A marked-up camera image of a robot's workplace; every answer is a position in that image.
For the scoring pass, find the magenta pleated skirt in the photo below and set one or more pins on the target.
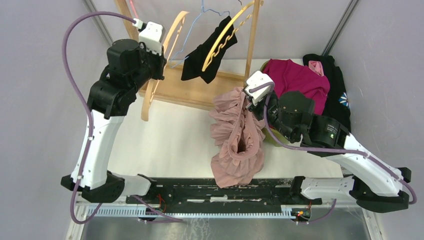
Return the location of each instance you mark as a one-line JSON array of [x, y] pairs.
[[289, 76]]

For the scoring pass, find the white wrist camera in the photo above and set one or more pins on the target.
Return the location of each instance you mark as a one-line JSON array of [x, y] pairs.
[[151, 35], [257, 86]]

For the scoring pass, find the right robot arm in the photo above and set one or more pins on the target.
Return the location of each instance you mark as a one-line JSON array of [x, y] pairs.
[[370, 183]]

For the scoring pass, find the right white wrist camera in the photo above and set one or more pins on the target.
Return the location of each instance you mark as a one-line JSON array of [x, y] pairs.
[[257, 86]]

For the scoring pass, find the wooden clothes rack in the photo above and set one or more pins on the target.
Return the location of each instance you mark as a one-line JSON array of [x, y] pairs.
[[196, 93]]

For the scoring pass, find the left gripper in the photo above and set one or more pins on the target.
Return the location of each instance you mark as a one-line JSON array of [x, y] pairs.
[[160, 60]]

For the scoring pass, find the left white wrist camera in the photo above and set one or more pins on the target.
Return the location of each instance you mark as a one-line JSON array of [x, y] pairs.
[[151, 35]]

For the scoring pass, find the light pink skirt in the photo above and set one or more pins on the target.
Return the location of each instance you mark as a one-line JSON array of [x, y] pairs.
[[239, 136]]

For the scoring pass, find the pink plastic hanger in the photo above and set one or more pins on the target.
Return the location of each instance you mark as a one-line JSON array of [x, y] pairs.
[[134, 11]]

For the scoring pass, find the olive green plastic basket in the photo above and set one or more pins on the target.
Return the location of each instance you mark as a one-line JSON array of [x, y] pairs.
[[268, 137]]

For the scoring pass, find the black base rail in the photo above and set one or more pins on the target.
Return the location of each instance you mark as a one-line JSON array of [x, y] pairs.
[[203, 196]]

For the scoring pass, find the black garment pile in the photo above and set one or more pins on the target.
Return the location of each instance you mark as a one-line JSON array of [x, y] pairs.
[[337, 105]]

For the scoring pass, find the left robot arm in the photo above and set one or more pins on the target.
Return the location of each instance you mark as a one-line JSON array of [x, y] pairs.
[[130, 65]]

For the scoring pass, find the pink cloth on pile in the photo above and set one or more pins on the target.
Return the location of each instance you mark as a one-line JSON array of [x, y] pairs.
[[316, 67]]

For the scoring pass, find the light blue hanger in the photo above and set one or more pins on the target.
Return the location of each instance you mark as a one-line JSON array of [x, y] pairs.
[[203, 10]]

